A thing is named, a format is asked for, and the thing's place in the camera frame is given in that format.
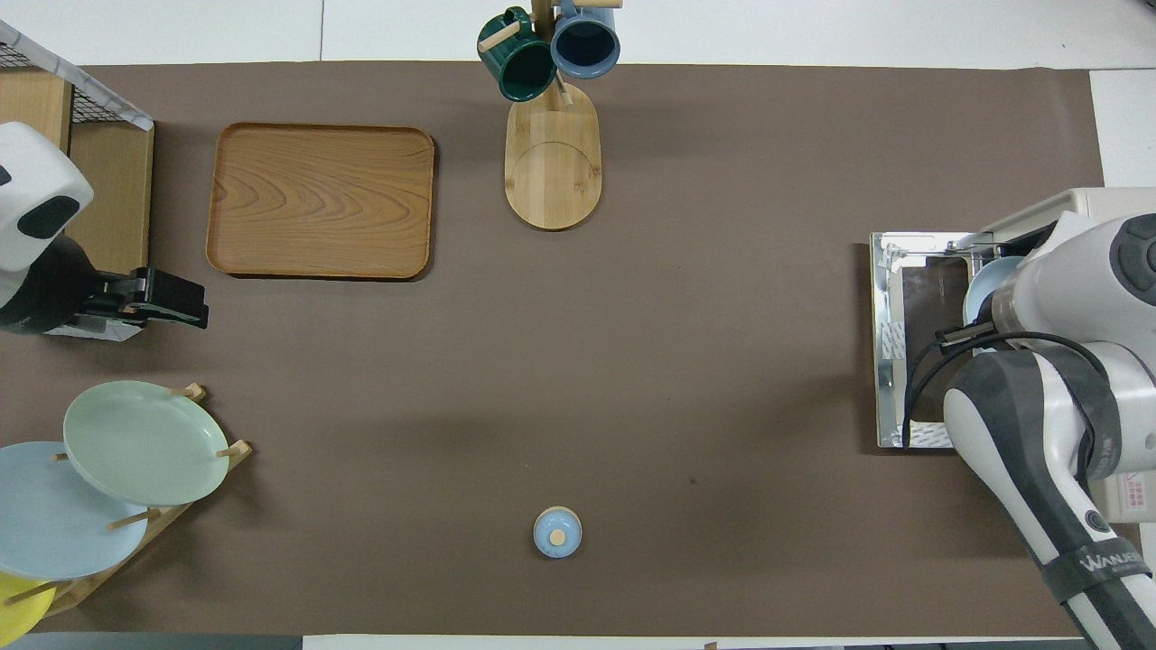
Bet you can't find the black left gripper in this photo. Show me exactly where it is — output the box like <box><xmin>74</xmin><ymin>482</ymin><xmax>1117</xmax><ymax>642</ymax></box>
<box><xmin>77</xmin><ymin>267</ymin><xmax>210</xmax><ymax>330</ymax></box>

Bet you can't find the glass oven door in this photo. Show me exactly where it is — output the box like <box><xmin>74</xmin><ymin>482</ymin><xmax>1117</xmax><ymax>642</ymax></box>
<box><xmin>870</xmin><ymin>231</ymin><xmax>985</xmax><ymax>450</ymax></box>

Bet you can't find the white toaster oven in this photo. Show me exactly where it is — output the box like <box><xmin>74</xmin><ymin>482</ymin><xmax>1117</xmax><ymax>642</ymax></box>
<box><xmin>980</xmin><ymin>187</ymin><xmax>1156</xmax><ymax>525</ymax></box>

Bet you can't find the pale green plate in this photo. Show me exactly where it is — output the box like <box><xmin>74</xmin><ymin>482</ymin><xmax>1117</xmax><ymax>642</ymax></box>
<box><xmin>62</xmin><ymin>380</ymin><xmax>230</xmax><ymax>507</ymax></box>

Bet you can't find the wooden plate rack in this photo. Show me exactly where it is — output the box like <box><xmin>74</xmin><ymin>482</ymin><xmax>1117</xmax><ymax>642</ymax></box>
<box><xmin>27</xmin><ymin>383</ymin><xmax>252</xmax><ymax>619</ymax></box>

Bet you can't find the wooden serving tray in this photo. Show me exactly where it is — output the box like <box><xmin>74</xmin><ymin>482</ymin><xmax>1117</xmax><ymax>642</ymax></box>
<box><xmin>205</xmin><ymin>122</ymin><xmax>436</xmax><ymax>281</ymax></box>

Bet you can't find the white grid-patterned cloth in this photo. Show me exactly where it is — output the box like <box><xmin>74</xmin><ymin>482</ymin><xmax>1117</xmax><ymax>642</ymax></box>
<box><xmin>0</xmin><ymin>20</ymin><xmax>156</xmax><ymax>342</ymax></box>

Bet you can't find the light blue racked plate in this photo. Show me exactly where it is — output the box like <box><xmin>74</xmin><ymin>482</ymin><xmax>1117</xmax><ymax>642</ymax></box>
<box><xmin>0</xmin><ymin>441</ymin><xmax>150</xmax><ymax>581</ymax></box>

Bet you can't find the yellow plate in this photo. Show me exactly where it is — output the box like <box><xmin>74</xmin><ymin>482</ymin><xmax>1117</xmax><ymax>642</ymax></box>
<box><xmin>0</xmin><ymin>571</ymin><xmax>57</xmax><ymax>649</ymax></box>

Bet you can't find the wooden mug tree stand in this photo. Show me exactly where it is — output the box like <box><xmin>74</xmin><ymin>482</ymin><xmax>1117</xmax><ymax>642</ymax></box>
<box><xmin>479</xmin><ymin>0</ymin><xmax>624</xmax><ymax>232</ymax></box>

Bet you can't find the dark green ceramic mug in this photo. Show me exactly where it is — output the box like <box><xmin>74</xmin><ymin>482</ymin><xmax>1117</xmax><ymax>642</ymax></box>
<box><xmin>477</xmin><ymin>7</ymin><xmax>559</xmax><ymax>103</ymax></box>

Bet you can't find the blue ceramic mug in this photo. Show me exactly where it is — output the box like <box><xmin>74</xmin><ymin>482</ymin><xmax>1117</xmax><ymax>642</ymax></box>
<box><xmin>549</xmin><ymin>0</ymin><xmax>622</xmax><ymax>79</ymax></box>

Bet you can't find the brown table mat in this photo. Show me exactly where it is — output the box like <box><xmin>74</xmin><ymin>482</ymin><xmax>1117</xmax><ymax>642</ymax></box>
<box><xmin>0</xmin><ymin>61</ymin><xmax>1152</xmax><ymax>637</ymax></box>

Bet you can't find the wire basket with wooden shelf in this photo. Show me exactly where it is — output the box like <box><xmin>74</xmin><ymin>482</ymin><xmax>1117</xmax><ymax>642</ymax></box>
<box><xmin>0</xmin><ymin>20</ymin><xmax>156</xmax><ymax>342</ymax></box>

